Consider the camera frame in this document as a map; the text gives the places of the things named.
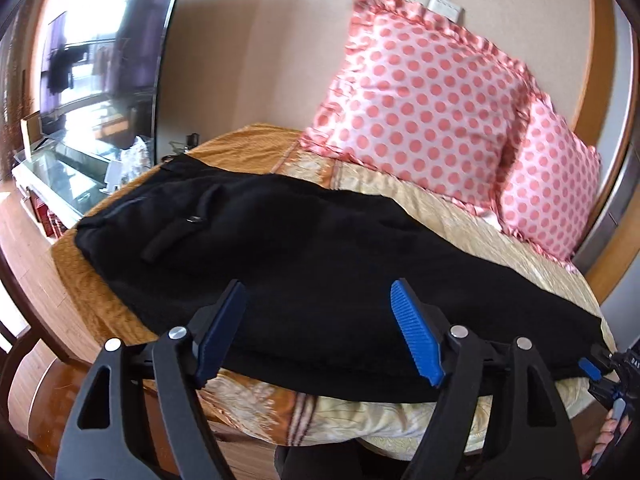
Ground small pink polka dot pillow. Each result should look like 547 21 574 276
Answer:
492 94 602 263

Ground black pants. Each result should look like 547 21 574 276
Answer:
74 154 606 403

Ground clear plastic bag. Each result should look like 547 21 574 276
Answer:
116 135 154 183

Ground large pink polka dot pillow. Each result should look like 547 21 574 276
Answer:
299 0 537 218

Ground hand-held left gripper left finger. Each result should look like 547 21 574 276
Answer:
55 279 249 480

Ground black wall television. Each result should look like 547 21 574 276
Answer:
36 0 195 162

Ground white glass top cabinet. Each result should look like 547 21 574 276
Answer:
12 112 128 223

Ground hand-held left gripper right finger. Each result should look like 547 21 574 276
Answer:
390 278 587 480

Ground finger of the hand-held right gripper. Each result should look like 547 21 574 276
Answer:
577 344 614 383
589 379 632 433

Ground bed with golden cover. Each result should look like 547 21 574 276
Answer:
51 122 619 457

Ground wooden headboard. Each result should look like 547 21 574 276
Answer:
569 0 632 283

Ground dark wooden chair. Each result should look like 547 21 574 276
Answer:
0 305 56 456

